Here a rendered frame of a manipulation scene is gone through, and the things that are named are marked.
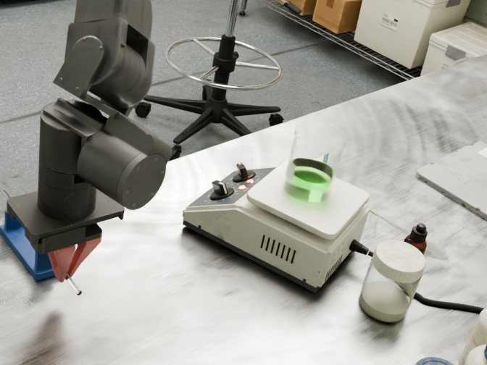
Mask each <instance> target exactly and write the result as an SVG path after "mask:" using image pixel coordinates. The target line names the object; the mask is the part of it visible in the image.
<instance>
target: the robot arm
mask: <svg viewBox="0 0 487 365"><path fill-rule="evenodd" d="M152 20H153V12H152V5H151V0H77V1H76V7H75V19H74V23H69V25H68V31H67V43H66V49H65V56H64V64H63V65H62V67H61V69H60V70H59V72H58V74H57V76H56V77H55V79H54V81H53V83H54V84H56V85H58V86H59V87H60V88H63V89H64V90H66V91H67V92H69V93H71V94H72V95H74V96H76V97H78V98H80V99H81V100H83V101H85V102H87V103H84V102H81V101H78V100H76V99H72V100H69V101H68V100H67V101H66V100H64V99H63V98H61V97H59V98H58V99H57V101H55V102H52V103H50V104H47V105H45V107H44V108H42V110H41V116H40V140H39V163H38V191H35V192H32V193H26V194H23V195H20V196H15V197H11V198H8V199H7V213H8V214H9V216H10V217H11V218H12V219H17V220H18V222H19V223H20V224H21V225H22V227H23V228H24V229H25V237H26V238H27V239H28V240H29V242H30V244H31V246H32V247H33V249H34V250H35V251H36V253H39V254H45V253H48V255H49V259H50V262H51V266H52V269H53V271H54V275H55V277H56V278H57V279H58V280H59V282H64V279H65V277H66V276H67V273H68V274H69V276H71V278H72V276H73V275H74V273H75V272H76V270H77V269H78V267H79V266H80V265H81V264H82V262H83V261H84V260H85V259H86V258H87V257H88V256H89V254H90V253H91V252H92V251H93V250H94V249H95V248H96V247H97V245H98V244H100V242H101V239H102V229H101V228H100V226H99V225H98V224H97V223H99V222H103V221H107V220H109V219H114V218H116V217H119V219H120V220H123V219H124V213H125V208H126V209H129V210H137V209H140V208H142V207H143V206H145V205H147V203H148V202H150V201H151V200H152V199H153V197H155V195H156V194H157V192H158V191H159V189H160V188H161V186H162V183H163V181H164V178H165V174H166V166H167V163H168V161H169V160H170V157H171V156H172V149H171V147H170V145H168V144H167V143H165V142H164V141H163V140H162V139H160V138H159V137H157V136H156V135H155V134H153V133H152V132H150V131H149V130H147V129H146V128H145V127H144V126H143V125H141V124H139V123H137V122H136V121H134V120H132V119H131V118H129V117H128V116H129V114H130V113H131V111H132V109H135V108H136V107H137V105H138V103H139V102H140V101H142V100H143V99H144V97H145V96H146V95H147V93H148V92H149V90H150V87H151V84H152V80H153V73H154V58H155V50H156V44H154V43H153V42H152V41H151V29H152ZM88 91H89V92H91V93H92V94H94V95H96V96H98V97H99V98H101V99H100V100H98V99H96V98H94V97H93V96H91V95H89V94H87V92H88ZM99 110H101V111H102V112H104V113H105V114H108V115H109V118H106V117H105V116H103V115H102V113H101V112H100V111H99ZM76 244H78V247H77V248H76V250H75V245H76Z"/></svg>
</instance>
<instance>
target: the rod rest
mask: <svg viewBox="0 0 487 365"><path fill-rule="evenodd" d="M0 233H1V235H2V236H3V238H4V239H5V241H6V242H7V243H8V244H9V246H10V247H11V248H12V250H13V251H14V252H15V254H16V255H17V257H18V258H19V259H20V261H21V262H22V263H23V264H24V266H25V267H26V269H27V270H28V271H29V273H30V274H31V275H32V277H33V278H34V280H36V281H39V280H43V279H46V278H49V277H53V276H55V275H54V271H53V269H52V266H51V262H50V259H49V257H48V256H47V254H46V253H45V254H39V253H36V251H35V250H34V249H33V247H32V246H31V244H30V242H29V240H28V239H27V238H26V237H25V229H24V228H23V227H22V225H21V224H20V223H19V222H18V220H17V219H12V218H11V217H10V216H9V214H8V213H7V210H5V211H4V224H3V225H0Z"/></svg>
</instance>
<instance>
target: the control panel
mask: <svg viewBox="0 0 487 365"><path fill-rule="evenodd" d="M275 168H276V167H271V168H261V169H247V171H254V172H256V176H255V177H253V178H251V179H250V180H253V181H251V182H247V181H244V182H233V180H232V179H233V177H234V176H235V175H237V174H238V170H237V171H233V172H231V173H230V174H229V175H228V176H227V177H225V178H224V179H222V180H221V182H223V183H225V184H226V186H227V188H232V189H234V194H232V195H231V196H228V197H227V198H224V199H220V200H215V201H214V200H211V199H210V197H209V196H210V195H211V194H212V193H213V192H214V189H213V187H212V188H210V189H209V190H208V191H207V192H206V193H204V194H203V195H201V196H200V197H198V198H197V199H196V200H195V201H193V202H192V203H191V204H189V205H188V206H210V205H223V204H234V203H235V202H236V201H237V200H238V199H240V198H241V197H242V196H244V195H245V194H246V193H247V192H248V191H249V190H250V189H251V188H252V187H254V186H255V185H256V184H257V183H258V182H259V181H260V180H262V179H263V178H264V177H266V176H267V175H268V174H270V173H271V172H272V171H273V170H274V169H275ZM242 185H244V186H245V187H244V188H239V187H240V186H242Z"/></svg>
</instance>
